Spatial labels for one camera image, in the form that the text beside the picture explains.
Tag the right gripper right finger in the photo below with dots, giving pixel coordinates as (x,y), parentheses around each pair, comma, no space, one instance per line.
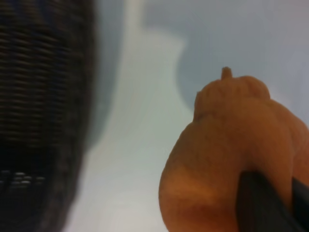
(301,210)

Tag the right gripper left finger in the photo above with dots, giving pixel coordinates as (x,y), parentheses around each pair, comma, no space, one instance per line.
(263,205)

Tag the soft orange toy fruit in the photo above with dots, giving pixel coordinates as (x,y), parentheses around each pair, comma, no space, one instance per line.
(217,149)

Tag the dark brown woven basket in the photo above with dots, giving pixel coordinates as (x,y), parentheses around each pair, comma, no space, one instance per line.
(41,96)

